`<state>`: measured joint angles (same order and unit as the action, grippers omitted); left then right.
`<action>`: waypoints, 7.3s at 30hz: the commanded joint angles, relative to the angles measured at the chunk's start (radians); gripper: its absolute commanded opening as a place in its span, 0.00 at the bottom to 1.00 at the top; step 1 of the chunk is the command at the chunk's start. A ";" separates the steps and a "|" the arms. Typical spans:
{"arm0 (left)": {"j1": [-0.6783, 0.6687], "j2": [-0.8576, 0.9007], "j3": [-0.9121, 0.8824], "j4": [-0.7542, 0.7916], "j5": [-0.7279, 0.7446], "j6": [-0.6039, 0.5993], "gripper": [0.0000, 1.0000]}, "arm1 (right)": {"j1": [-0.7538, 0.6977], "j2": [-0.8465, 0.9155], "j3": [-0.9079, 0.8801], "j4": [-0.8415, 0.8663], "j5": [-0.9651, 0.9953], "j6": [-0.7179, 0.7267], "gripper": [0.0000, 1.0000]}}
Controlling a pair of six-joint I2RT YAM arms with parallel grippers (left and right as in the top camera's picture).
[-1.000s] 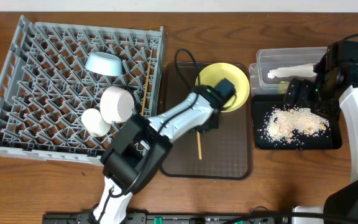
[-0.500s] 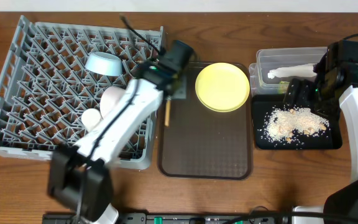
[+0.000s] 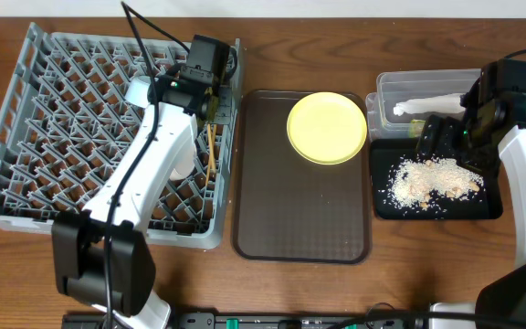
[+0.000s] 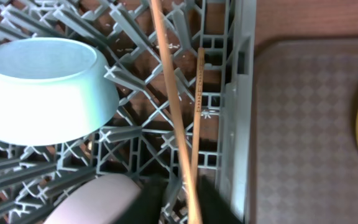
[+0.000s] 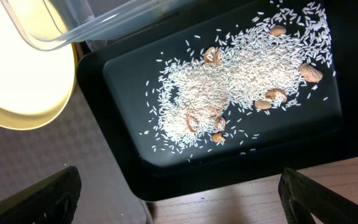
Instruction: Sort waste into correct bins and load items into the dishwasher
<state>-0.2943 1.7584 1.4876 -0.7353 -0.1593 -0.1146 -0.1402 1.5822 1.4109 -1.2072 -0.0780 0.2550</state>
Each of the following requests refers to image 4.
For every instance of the white pinkish bowl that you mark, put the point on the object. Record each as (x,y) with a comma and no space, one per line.
(102,200)

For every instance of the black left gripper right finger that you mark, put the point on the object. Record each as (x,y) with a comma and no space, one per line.
(214,209)

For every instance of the plain wooden chopstick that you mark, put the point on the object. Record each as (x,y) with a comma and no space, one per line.
(194,213)

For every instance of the dark brown serving tray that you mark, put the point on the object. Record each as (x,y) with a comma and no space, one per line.
(305,150)

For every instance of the grey plastic dishwasher rack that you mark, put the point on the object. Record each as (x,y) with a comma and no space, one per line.
(139,140)

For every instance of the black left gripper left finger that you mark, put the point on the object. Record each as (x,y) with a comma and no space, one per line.
(146,208)

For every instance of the light blue bowl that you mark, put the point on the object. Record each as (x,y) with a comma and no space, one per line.
(53,90)

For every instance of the patterned wooden chopstick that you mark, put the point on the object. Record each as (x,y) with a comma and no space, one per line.
(197,113)

